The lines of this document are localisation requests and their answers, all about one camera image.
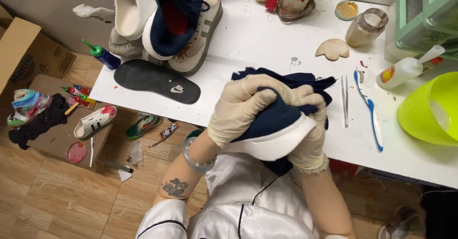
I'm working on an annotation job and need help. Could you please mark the person's left hand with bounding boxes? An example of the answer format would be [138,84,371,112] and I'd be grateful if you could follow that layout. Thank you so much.
[207,74,304,150]

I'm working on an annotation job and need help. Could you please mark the person's right hand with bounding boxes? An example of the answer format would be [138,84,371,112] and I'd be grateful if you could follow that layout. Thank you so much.
[287,85,328,171]

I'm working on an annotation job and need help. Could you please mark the navy sneaker with white sole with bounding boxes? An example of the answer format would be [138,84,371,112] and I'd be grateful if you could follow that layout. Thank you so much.
[220,86,330,177]

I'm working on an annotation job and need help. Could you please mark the metal tweezers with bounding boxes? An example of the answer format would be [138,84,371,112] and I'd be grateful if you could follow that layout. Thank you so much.
[340,74,349,128]

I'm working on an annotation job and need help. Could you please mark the blue and white toothbrush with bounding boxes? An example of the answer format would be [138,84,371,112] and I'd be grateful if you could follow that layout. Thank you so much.
[353,69,384,152]

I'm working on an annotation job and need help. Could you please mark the beige heel pad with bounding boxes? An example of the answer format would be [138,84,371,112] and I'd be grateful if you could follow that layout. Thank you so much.
[315,38,350,61]

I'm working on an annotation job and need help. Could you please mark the red box under table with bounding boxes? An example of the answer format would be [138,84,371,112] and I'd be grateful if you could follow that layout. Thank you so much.
[328,159,359,183]

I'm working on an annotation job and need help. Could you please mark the glass jar with powder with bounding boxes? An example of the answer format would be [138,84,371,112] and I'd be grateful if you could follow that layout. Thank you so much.
[345,8,389,48]

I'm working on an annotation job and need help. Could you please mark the white squeeze bottle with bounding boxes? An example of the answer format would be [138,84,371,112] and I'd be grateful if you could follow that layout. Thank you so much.
[376,45,446,90]

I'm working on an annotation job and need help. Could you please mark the green round container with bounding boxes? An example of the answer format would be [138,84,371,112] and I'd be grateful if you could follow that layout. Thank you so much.
[185,128,205,142]

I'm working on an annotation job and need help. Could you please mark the round lid with gold paint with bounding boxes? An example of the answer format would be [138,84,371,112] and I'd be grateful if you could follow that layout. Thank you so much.
[334,0,359,21]

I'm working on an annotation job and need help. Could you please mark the lime green plastic bowl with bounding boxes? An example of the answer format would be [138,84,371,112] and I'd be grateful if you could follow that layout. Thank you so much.
[396,71,458,147]

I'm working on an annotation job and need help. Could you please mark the pale jade bangle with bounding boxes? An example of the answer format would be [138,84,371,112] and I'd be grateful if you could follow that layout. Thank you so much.
[182,137,217,174]

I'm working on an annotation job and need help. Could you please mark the crumpled glue tube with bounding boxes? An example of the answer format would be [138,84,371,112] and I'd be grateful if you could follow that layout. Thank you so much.
[148,122,180,149]

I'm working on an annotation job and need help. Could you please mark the navy knit sneaker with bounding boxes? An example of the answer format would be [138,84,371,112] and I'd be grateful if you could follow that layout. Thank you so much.
[142,0,212,61]

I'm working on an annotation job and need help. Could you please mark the small bottle with orange cap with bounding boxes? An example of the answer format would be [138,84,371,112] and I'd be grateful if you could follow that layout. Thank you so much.
[419,56,444,77]

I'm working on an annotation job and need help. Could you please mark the black shoe insole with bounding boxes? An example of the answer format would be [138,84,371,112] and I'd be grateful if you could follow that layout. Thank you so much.
[114,59,202,105]

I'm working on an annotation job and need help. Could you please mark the white satin garment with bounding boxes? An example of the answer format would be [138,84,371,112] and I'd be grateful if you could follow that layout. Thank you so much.
[135,152,324,239]

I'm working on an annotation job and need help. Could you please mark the green plastic drawer organiser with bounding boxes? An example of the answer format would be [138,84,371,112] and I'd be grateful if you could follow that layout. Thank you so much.
[384,0,458,63]

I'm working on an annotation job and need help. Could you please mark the green painted shoe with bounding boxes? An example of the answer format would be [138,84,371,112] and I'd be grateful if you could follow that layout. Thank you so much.
[125,112,164,141]

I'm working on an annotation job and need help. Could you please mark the grey shoe on floor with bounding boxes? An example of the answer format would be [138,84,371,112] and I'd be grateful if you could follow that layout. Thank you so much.
[377,205,425,239]

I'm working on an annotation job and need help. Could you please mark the clear plastic wrap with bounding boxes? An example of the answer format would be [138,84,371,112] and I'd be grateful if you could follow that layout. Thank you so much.
[126,140,145,169]

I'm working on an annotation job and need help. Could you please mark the worn grey-white sneaker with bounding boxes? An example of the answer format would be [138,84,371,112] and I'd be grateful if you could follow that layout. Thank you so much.
[108,27,144,57]

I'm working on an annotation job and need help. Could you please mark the white leather shoe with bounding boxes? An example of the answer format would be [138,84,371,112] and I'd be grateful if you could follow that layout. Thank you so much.
[112,0,164,41]

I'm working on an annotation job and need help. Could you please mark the black bag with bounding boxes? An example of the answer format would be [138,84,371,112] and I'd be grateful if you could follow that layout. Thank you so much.
[419,185,458,239]

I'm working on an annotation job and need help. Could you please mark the blue bottle with green cap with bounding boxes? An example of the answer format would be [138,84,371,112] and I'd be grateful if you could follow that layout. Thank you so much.
[81,39,121,70]

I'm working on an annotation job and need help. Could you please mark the white child's sneaker red stain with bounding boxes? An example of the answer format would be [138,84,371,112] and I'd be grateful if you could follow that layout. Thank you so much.
[73,105,117,141]

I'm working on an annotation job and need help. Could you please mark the red paint bottle wooden stick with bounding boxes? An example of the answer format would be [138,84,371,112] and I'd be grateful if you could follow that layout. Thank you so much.
[64,94,96,116]

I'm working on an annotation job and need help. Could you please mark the white insole piece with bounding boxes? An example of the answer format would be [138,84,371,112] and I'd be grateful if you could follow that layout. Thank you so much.
[73,4,116,24]

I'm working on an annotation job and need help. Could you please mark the pink round dish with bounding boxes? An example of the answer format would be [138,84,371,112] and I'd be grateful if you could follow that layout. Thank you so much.
[65,141,88,164]

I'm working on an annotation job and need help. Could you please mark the flat cardboard carton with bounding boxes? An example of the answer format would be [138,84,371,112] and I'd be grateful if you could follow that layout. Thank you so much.
[26,74,114,169]

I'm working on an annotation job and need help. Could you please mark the black cloth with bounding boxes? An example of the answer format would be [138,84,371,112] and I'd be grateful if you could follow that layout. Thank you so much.
[8,94,69,150]

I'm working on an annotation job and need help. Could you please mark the multicolour painted child's shoe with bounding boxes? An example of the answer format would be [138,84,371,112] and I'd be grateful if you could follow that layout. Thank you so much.
[7,89,54,128]

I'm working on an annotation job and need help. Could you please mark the brown cardboard box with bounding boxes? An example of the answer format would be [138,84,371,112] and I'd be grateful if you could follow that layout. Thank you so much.
[0,4,77,93]

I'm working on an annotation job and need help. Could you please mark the white bead bracelet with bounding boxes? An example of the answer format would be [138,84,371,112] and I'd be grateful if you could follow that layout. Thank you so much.
[293,154,329,175]

